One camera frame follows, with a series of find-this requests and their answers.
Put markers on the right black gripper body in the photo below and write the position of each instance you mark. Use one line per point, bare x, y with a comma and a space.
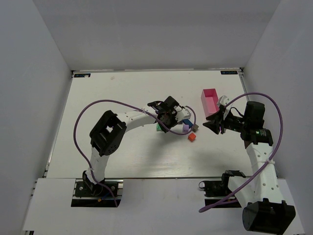
220, 121

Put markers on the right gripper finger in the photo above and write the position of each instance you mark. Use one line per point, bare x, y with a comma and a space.
213, 126
218, 116

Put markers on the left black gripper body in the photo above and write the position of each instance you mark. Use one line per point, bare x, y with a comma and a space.
166, 121

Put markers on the green ridged block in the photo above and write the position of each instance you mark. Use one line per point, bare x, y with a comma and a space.
158, 128

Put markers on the pink plastic box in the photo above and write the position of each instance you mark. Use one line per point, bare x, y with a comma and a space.
209, 99

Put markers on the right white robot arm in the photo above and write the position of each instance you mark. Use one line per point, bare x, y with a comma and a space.
264, 207

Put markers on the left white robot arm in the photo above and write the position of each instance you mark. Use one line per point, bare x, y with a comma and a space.
108, 132

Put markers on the olive grey cube block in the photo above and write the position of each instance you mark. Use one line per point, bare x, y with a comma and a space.
195, 128

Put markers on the long dark blue block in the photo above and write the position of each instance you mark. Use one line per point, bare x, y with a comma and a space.
187, 122

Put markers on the red cube block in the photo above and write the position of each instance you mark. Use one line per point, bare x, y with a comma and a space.
192, 137

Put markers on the purple cube block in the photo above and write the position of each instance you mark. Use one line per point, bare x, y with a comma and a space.
185, 128

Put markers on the right blue logo sticker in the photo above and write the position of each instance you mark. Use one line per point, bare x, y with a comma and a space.
229, 72

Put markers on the blue logo sticker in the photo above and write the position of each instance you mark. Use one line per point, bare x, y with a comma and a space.
80, 75
229, 72

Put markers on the left blue logo sticker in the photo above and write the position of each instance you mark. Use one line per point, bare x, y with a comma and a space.
80, 75

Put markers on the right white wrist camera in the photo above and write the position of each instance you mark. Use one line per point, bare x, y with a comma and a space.
222, 102

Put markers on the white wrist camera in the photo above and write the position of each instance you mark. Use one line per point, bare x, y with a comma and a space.
182, 113
222, 102

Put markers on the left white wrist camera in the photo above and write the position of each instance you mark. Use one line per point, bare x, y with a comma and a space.
182, 113

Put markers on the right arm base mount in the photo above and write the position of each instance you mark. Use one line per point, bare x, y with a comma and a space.
214, 190

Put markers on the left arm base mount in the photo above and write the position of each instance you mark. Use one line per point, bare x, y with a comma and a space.
89, 195

